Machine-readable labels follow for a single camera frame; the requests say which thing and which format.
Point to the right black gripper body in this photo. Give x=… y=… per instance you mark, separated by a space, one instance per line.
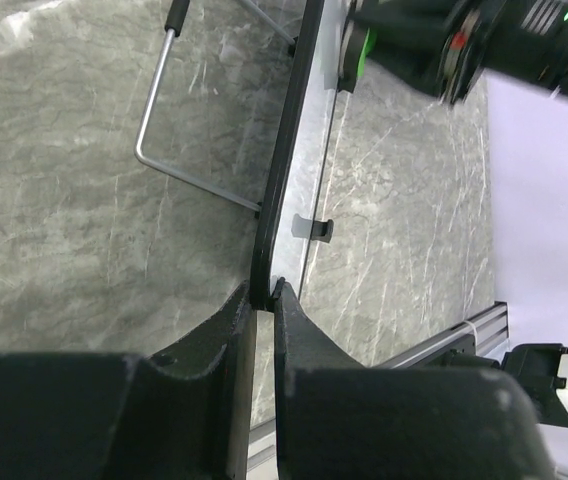
x=475 y=39

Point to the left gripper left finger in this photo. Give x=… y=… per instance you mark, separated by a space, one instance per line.
x=181 y=413

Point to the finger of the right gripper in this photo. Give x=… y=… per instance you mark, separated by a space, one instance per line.
x=400 y=16
x=417 y=70

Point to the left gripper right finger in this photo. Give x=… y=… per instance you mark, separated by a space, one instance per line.
x=337 y=419

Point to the green whiteboard eraser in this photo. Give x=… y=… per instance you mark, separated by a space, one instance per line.
x=357 y=43

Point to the small black-framed whiteboard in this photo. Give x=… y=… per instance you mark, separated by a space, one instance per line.
x=287 y=213

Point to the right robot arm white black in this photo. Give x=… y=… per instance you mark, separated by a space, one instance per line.
x=440 y=48

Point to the aluminium front rail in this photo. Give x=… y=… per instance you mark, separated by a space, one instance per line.
x=480 y=334

